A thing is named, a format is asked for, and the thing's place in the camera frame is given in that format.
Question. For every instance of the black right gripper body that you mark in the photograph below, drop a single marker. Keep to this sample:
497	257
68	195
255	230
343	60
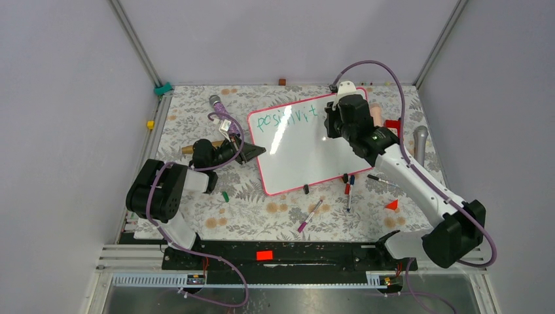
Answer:
336	127

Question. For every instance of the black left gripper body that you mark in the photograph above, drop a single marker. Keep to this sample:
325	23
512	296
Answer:
228	151

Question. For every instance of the pink framed whiteboard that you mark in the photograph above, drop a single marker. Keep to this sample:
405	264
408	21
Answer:
298	151

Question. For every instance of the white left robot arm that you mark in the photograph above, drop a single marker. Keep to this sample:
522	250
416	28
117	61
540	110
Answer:
155	194

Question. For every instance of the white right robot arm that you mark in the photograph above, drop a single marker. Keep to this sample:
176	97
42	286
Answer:
457	225

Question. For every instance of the red box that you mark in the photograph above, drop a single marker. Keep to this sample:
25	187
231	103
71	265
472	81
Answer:
394	125

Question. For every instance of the purple glitter microphone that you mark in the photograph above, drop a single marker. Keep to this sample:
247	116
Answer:
216	103

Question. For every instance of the blue marker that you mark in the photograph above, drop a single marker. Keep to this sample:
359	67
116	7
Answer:
351	182

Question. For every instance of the black marker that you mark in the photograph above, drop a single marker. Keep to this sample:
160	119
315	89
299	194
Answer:
378	179

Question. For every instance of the silver microphone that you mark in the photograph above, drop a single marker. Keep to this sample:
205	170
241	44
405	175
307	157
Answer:
420	136

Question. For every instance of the teal block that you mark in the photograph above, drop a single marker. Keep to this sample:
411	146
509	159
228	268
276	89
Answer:
161	90

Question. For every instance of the purple marker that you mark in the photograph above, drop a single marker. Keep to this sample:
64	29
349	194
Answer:
309	217

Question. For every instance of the orange wedge block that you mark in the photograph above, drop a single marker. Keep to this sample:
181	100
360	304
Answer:
393	205

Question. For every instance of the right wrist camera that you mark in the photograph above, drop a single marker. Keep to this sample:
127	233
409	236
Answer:
342	89

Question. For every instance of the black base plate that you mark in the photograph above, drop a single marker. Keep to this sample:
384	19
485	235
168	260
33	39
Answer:
282	263

